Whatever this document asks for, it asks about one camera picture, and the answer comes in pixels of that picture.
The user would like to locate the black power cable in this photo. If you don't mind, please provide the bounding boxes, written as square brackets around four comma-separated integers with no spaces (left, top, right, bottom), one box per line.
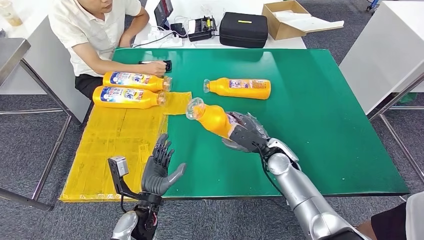
[133,30,181,49]

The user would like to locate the person's right hand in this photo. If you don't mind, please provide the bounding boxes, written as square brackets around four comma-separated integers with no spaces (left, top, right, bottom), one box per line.
[142,60,168,78]

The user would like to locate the plastic drink cup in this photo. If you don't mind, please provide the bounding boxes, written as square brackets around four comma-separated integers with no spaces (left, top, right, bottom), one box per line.
[0,0,23,27]

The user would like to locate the person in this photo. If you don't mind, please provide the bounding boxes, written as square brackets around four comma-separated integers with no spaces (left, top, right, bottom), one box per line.
[356,191,424,240]
[47,0,168,100]

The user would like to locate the person's left hand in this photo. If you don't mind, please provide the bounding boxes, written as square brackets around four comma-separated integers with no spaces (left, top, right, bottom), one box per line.
[118,34,133,49]

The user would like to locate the green plastic crate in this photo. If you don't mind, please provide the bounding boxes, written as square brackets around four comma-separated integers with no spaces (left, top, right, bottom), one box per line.
[397,92,419,104]

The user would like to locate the steel table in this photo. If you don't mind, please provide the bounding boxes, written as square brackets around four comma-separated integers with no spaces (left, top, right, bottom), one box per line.
[0,38,73,213]

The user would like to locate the open cardboard box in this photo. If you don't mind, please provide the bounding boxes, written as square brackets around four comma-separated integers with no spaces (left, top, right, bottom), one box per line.
[261,0,308,41]

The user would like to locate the black tablet computer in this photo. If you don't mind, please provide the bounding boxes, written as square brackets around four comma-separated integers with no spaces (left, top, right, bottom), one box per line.
[153,0,174,31]

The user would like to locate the white table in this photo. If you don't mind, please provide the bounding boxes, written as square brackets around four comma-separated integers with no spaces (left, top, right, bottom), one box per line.
[0,0,91,124]
[339,0,424,185]
[133,0,307,50]

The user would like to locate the black zip carrying case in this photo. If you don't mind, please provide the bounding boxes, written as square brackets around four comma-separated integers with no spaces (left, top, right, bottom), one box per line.
[219,11,269,49]

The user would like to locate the white power strip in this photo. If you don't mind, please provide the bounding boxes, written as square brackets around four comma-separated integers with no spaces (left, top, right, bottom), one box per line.
[133,27,184,49]

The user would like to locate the white paper sheet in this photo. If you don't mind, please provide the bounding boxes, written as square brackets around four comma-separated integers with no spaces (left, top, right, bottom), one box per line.
[272,10,345,33]

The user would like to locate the orange detergent bottle clear cap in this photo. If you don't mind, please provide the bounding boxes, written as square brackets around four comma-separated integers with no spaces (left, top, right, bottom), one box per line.
[92,85,167,110]
[202,77,272,101]
[102,71,173,93]
[185,96,246,140]

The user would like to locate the black smartphone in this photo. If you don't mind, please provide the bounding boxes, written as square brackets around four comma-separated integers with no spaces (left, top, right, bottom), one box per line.
[138,59,173,72]

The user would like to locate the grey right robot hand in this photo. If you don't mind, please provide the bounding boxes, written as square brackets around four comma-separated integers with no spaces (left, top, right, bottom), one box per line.
[221,111,270,154]

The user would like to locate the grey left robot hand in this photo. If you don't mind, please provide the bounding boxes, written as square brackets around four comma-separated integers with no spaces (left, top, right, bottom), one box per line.
[141,133,188,197]

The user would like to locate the black power adapter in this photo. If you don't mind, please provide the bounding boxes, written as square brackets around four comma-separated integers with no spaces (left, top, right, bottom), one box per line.
[170,22,188,39]

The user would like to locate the yellow plastic sheet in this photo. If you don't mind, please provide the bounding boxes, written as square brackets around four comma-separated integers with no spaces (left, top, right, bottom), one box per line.
[59,91,193,204]

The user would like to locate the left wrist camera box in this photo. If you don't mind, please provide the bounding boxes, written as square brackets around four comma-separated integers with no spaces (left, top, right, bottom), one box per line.
[107,156,130,178]

